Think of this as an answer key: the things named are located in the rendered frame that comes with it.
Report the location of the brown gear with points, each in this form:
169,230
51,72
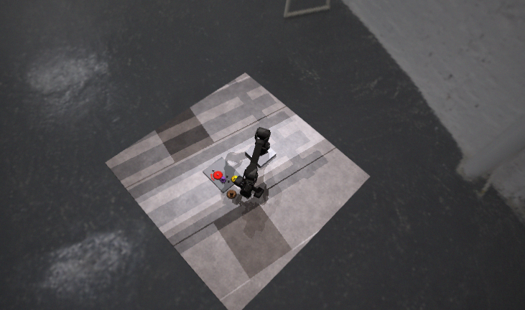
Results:
231,194

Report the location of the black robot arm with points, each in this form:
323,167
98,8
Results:
261,147

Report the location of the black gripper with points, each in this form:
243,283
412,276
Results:
258,192

